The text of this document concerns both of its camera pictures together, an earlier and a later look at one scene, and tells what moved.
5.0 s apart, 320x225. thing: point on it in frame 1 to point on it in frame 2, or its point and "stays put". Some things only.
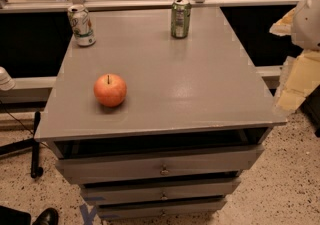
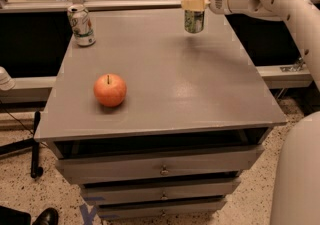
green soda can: [181, 16] to [194, 21]
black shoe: [48, 216] stays put
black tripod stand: [34, 142] stays put
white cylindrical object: [6, 81] stays put
